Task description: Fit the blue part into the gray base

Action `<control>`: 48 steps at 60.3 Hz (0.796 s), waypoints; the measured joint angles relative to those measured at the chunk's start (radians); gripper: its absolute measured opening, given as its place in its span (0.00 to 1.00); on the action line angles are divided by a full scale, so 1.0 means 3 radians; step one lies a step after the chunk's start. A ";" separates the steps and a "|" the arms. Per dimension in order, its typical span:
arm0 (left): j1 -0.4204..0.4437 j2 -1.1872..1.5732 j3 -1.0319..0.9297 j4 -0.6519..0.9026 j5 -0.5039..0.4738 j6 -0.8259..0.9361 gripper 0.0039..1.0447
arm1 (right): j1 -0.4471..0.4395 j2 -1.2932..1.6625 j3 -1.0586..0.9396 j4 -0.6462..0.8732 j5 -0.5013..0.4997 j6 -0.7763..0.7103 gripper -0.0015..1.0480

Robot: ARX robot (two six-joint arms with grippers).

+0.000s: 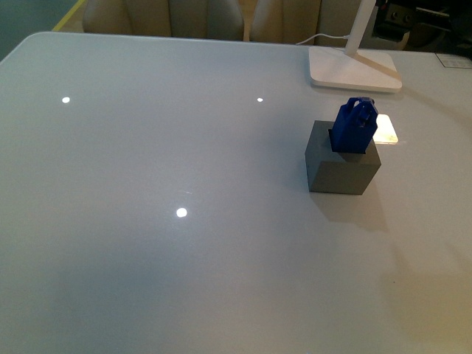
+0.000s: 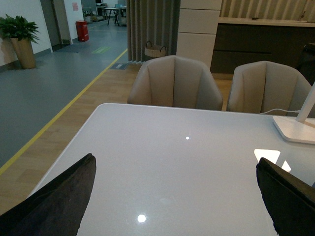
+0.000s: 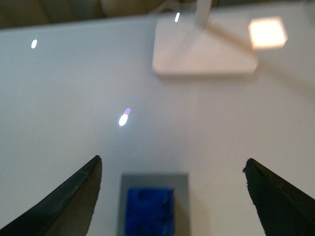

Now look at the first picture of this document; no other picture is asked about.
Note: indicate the beige chair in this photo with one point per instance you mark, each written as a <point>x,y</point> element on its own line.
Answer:
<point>219,20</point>
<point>321,23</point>

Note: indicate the blue part with handle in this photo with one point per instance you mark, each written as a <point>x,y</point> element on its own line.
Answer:
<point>355,126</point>

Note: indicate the gray label sticker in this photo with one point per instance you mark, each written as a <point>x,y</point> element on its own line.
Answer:
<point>454,61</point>

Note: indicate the white desk lamp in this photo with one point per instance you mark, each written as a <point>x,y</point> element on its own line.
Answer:
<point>352,67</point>

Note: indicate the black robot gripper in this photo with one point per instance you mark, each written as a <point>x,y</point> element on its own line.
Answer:
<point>395,18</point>

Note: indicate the left beige chair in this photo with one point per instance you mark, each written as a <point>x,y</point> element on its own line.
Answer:
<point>219,20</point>

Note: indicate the gray cube base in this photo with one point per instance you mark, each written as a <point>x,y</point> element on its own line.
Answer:
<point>333,172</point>

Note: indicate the right beige chair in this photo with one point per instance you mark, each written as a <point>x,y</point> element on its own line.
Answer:
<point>321,23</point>

